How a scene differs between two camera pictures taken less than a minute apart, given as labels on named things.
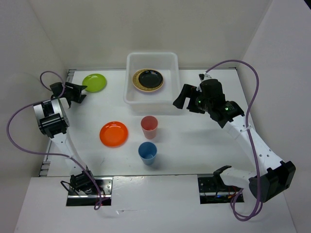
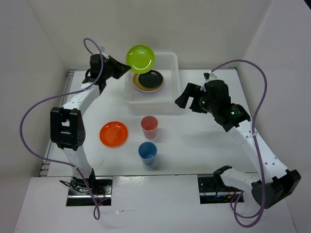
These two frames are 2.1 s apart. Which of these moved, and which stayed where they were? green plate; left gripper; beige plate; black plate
Moved: green plate; left gripper
Stayed: black plate; beige plate
